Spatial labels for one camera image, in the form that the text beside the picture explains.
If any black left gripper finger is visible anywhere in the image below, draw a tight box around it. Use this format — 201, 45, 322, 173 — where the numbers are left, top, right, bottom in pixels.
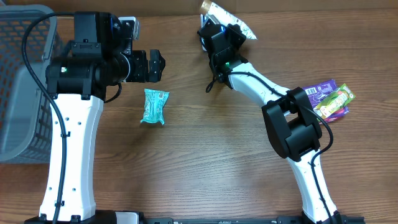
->
148, 67, 164, 83
149, 49, 165, 66

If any white bamboo conditioner tube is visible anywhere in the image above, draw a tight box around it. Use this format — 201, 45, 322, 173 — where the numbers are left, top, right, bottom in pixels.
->
199, 0, 257, 40

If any mint green wipes pack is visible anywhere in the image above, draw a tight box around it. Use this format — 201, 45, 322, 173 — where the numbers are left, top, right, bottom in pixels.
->
141, 88, 169, 125

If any purple Carefree liner pack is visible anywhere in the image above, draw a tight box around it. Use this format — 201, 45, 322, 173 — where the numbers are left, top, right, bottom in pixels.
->
303, 79, 349, 123

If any green snack packet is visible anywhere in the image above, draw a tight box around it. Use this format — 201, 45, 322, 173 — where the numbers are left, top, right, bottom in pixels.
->
313, 84, 356, 119

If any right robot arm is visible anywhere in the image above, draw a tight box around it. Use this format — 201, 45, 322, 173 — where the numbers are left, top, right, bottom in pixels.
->
198, 23, 342, 223

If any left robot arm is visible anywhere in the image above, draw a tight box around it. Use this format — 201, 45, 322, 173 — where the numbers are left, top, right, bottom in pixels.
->
30, 12, 165, 224

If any grey plastic basket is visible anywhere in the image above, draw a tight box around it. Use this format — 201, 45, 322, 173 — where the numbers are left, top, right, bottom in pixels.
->
1, 5, 52, 164

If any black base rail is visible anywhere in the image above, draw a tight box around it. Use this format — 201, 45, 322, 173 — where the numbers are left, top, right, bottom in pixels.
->
138, 212, 366, 224

